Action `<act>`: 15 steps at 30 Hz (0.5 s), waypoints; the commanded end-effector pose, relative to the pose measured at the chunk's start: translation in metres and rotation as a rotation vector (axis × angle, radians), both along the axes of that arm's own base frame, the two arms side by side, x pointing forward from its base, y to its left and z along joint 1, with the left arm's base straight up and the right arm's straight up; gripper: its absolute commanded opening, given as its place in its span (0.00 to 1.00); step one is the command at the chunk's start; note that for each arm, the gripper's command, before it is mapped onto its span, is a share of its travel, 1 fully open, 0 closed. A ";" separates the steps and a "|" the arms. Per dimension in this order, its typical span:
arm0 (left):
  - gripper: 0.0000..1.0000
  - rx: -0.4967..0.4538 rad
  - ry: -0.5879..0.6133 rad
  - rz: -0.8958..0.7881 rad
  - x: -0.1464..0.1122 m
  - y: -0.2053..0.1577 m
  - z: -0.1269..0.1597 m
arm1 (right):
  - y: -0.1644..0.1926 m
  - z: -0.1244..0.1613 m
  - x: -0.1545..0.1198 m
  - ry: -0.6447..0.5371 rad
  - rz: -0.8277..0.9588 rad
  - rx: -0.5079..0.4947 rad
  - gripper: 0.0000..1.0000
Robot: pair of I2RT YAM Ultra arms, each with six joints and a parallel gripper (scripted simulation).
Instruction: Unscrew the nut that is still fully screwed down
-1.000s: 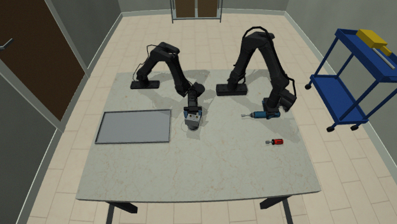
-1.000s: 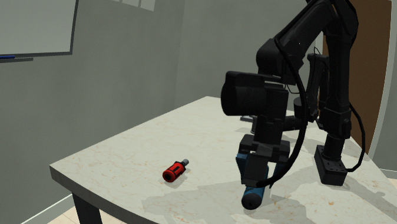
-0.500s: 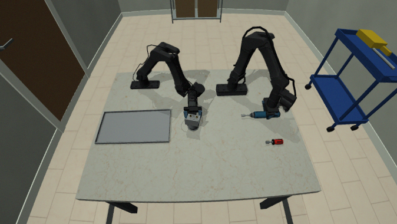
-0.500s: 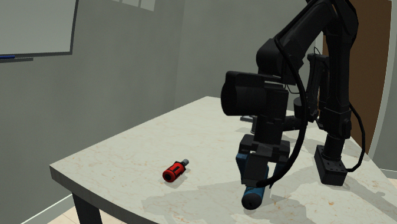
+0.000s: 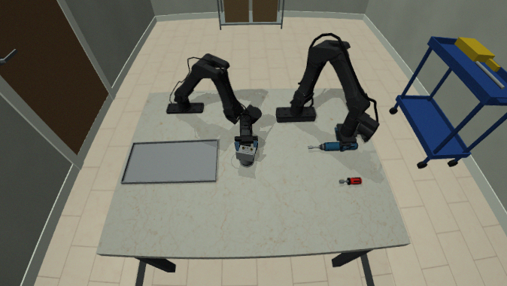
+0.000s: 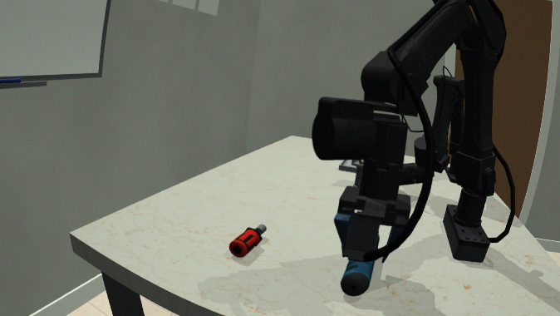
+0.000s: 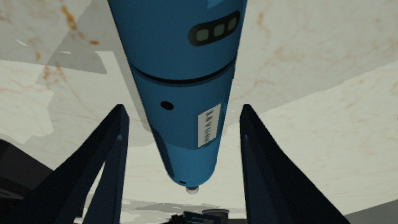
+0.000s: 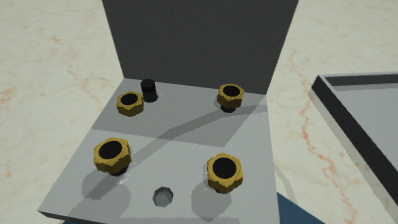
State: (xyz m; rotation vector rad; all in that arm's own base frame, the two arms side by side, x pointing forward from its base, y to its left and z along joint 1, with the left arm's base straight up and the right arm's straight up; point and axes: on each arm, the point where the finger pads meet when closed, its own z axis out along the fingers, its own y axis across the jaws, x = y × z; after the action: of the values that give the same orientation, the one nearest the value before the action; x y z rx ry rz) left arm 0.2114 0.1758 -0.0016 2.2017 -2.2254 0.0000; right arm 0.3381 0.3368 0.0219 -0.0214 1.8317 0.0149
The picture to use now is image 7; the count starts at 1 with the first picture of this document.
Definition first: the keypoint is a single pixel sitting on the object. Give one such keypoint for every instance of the dark blue nut driver barrel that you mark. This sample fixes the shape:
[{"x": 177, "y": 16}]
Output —
[{"x": 182, "y": 56}]

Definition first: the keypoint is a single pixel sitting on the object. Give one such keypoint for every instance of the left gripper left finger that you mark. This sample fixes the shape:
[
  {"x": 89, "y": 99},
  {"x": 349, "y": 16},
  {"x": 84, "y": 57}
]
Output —
[{"x": 59, "y": 197}]

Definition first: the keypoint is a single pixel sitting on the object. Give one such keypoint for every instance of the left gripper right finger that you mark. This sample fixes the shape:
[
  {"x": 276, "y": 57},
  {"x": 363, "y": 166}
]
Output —
[{"x": 294, "y": 197}]

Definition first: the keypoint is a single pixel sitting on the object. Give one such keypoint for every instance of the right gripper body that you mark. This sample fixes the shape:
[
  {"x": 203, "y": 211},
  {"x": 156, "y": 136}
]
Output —
[{"x": 175, "y": 219}]

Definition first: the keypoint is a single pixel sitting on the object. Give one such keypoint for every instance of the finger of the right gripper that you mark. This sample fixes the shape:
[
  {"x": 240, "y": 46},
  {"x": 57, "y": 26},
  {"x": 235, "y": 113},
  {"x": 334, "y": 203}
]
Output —
[
  {"x": 197, "y": 220},
  {"x": 190, "y": 215}
]

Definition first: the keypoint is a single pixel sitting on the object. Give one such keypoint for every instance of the dark grey cylinder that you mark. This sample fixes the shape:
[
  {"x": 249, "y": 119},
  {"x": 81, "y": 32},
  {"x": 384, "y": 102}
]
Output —
[{"x": 222, "y": 213}]

